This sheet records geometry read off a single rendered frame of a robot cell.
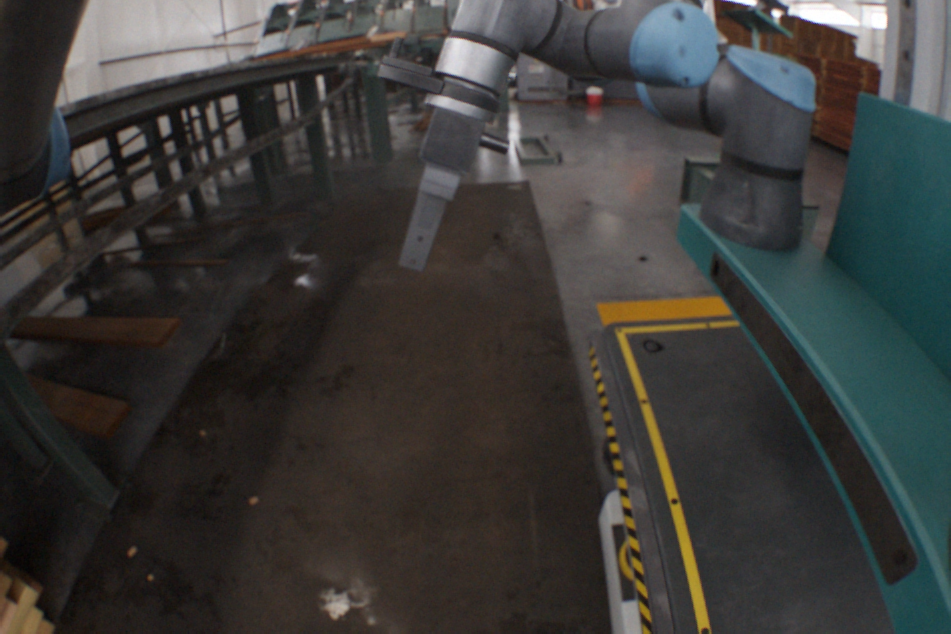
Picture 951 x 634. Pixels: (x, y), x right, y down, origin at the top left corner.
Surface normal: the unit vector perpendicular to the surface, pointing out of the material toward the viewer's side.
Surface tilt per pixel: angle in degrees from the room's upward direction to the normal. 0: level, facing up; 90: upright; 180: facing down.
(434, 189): 83
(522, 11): 94
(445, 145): 82
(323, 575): 0
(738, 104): 90
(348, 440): 0
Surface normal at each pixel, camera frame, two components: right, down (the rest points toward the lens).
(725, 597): -0.06, -0.86
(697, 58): 0.36, 0.46
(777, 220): -0.18, 0.23
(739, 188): -0.83, 0.04
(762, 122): -0.68, 0.41
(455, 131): 0.07, 0.39
